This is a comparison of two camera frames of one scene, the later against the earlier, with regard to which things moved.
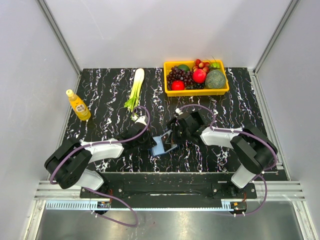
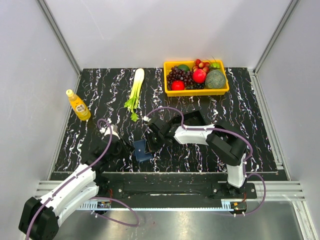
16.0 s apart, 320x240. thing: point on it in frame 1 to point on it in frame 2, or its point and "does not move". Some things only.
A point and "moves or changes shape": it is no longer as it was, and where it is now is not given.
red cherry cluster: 199,64 does not move
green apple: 216,65 does not move
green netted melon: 215,79 does not move
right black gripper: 174,127 to 150,146
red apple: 199,76 does not move
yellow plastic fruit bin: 204,91 does not move
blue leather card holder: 158,149 moves or changes shape
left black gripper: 151,142 to 127,149
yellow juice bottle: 79,106 does not move
